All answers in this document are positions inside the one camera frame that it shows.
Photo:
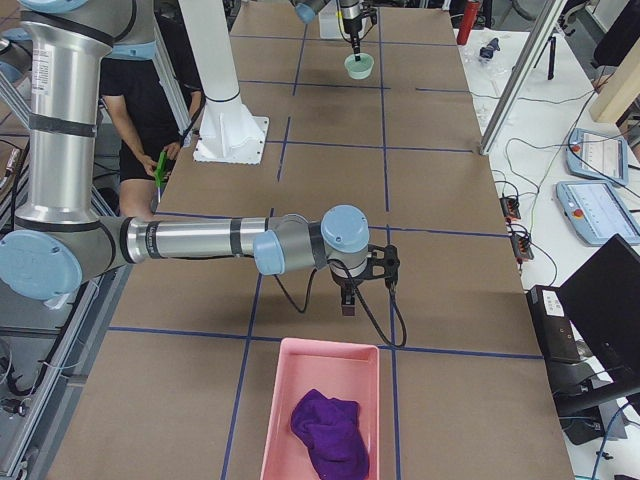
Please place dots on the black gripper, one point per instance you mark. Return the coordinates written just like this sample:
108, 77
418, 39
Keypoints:
344, 285
351, 21

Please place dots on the pale green bowl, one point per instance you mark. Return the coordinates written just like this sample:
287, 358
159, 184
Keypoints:
359, 67

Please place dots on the purple cloth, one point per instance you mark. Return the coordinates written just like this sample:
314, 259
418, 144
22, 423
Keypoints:
329, 429

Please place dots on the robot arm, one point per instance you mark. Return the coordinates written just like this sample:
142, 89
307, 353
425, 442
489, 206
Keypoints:
308, 10
104, 139

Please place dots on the clear plastic storage box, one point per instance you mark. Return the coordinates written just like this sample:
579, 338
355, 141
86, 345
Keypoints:
331, 26

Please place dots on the black desktop computer box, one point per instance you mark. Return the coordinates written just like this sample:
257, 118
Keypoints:
554, 331

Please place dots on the red plastic bin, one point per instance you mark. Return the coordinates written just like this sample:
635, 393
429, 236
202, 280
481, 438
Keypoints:
346, 371

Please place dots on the red cylinder bottle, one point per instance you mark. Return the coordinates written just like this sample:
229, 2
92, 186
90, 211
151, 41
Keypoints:
467, 22

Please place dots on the seated person black shirt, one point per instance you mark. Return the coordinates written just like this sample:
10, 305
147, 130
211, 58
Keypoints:
141, 114

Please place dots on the green handheld controller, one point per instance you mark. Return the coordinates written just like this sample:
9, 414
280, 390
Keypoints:
160, 172

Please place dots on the black computer monitor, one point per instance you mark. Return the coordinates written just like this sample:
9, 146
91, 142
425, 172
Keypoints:
601, 299

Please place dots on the far teach pendant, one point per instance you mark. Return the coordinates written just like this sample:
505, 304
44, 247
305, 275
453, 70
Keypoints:
591, 155

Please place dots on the teach pendant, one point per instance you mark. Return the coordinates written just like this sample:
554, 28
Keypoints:
591, 155
596, 212

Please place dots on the near teach pendant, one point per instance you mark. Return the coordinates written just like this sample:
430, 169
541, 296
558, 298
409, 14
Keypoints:
596, 212

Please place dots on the wooden beam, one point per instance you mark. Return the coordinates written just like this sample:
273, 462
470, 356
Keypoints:
619, 92

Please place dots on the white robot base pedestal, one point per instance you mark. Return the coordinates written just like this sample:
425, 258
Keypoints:
228, 131

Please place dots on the grey aluminium frame post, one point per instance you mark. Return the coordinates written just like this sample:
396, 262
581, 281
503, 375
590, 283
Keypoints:
533, 47

